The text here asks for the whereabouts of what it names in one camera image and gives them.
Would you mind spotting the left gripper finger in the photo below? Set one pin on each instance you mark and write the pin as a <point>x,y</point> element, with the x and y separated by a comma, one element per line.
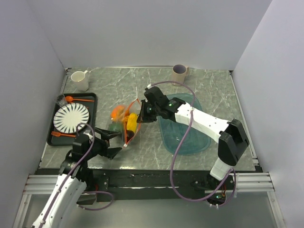
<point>112,152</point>
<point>106,135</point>

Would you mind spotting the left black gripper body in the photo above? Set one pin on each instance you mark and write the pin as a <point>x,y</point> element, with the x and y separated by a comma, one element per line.
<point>99,146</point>

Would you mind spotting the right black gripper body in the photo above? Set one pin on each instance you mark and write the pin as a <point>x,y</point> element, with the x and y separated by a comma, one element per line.
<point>150,112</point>

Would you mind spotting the yellow squash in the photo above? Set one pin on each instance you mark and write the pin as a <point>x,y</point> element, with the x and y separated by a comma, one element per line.
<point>132,122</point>

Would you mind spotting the green lime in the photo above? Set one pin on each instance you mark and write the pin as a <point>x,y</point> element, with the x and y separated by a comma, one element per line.
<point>116,127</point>

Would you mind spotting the clear zip top bag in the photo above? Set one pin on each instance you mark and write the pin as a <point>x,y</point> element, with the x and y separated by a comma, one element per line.
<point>133,107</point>

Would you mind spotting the dark purple plum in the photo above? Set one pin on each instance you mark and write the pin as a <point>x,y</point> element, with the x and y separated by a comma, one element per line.
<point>129,134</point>

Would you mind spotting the small orange pumpkin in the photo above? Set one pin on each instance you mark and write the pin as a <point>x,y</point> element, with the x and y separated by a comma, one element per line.
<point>118,113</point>

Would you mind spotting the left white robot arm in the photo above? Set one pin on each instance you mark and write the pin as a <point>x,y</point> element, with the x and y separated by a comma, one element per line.
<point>75,177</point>

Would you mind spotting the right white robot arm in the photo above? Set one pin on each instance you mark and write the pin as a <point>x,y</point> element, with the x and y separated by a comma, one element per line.
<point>230,135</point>

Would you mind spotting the teal plastic tray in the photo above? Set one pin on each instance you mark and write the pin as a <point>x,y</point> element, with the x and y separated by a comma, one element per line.
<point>173,132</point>

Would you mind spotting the orange plastic fork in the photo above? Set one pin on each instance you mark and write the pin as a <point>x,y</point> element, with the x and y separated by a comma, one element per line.
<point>58,134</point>

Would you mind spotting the beige mug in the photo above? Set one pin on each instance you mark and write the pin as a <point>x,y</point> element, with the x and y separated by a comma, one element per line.
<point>179,73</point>

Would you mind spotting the striped white plate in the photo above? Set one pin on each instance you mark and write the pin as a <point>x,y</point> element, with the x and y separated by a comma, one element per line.
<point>69,116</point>

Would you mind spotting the orange plastic spoon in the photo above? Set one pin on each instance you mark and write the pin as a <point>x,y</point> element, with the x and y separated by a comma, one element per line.
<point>71,99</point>

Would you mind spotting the clear plastic glass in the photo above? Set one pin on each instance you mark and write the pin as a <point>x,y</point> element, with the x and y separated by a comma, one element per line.
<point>61,100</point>

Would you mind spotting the white cup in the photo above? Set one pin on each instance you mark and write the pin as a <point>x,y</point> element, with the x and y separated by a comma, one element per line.
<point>80,80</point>

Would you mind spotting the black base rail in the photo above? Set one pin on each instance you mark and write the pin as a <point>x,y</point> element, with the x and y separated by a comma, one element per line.
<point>154,184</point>

